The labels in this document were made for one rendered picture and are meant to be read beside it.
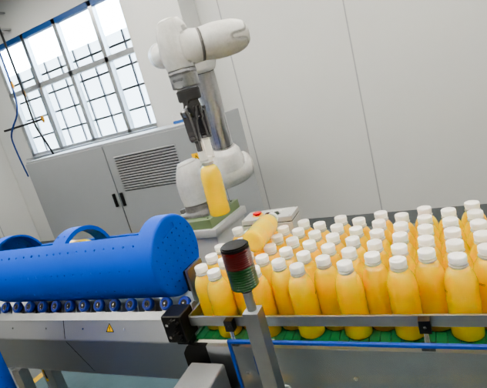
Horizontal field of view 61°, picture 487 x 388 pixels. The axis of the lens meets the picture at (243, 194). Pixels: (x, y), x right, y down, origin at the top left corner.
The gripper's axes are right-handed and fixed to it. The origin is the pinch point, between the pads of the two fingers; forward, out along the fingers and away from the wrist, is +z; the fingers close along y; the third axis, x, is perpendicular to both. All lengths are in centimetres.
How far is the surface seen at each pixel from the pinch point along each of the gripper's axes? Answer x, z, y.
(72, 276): -52, 31, 24
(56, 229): -280, 70, -159
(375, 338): 48, 51, 28
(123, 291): -33, 38, 22
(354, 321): 44, 45, 30
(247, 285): 28, 24, 48
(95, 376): -157, 142, -47
